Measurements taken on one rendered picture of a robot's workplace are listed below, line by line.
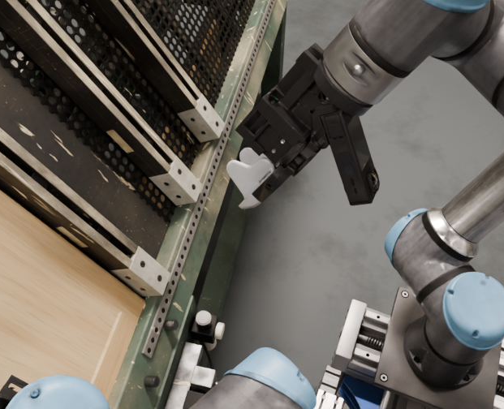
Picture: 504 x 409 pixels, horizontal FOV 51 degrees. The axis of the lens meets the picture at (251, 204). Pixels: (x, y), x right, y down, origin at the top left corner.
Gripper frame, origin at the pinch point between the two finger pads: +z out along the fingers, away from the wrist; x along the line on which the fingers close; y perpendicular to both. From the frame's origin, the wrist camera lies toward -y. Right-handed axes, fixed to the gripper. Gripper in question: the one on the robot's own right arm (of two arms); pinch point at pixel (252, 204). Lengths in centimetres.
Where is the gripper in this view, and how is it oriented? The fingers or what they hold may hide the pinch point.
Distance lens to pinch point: 64.9
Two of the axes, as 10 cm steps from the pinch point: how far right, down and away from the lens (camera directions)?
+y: -7.2, -6.9, -0.4
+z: -5.6, 5.5, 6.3
